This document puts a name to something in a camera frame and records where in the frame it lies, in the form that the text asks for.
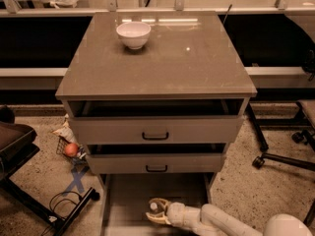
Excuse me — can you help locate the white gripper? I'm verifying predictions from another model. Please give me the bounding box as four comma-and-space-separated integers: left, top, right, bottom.
146, 198, 186, 228

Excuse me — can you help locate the clear plastic water bottle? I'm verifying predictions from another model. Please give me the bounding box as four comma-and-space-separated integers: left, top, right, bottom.
150, 202, 158, 213

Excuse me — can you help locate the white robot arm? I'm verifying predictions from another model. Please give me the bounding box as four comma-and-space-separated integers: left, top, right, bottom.
146, 198, 313, 236

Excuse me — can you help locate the bottom grey drawer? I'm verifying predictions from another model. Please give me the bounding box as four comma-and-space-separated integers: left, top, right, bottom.
100, 173, 208, 236

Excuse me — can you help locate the grey drawer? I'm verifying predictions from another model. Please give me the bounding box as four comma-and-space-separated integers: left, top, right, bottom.
87, 144, 225, 174
67, 98, 246, 146
100, 173, 208, 236

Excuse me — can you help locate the middle grey drawer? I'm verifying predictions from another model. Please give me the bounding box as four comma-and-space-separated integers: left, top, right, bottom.
87, 144, 225, 174

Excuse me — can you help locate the top grey drawer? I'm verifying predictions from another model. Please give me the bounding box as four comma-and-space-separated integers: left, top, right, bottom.
67, 98, 246, 146

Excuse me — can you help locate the grey drawer cabinet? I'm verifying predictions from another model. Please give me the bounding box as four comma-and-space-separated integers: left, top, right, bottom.
54, 11, 258, 185

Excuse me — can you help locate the red apple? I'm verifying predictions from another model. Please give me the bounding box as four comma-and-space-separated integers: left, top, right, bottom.
64, 143, 79, 157

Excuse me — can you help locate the crumpled snack bag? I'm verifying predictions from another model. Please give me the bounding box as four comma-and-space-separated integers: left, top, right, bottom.
53, 114, 77, 144

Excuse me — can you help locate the black chair left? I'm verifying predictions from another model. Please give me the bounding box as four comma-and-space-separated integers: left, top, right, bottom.
0, 105, 101, 236

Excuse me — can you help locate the white ceramic bowl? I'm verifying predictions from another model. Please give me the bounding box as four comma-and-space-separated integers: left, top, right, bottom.
116, 22, 151, 49

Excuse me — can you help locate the black middle drawer handle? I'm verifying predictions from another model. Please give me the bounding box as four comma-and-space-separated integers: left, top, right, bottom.
146, 165, 168, 173

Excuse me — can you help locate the black drawer handle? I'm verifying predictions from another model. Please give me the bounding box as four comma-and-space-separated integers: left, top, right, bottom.
146, 165, 168, 173
142, 132, 169, 141

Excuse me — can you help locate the black top drawer handle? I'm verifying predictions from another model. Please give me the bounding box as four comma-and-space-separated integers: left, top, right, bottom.
142, 132, 169, 141

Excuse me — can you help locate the black cable on floor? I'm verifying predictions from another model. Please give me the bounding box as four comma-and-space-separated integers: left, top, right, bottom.
40, 190, 85, 236

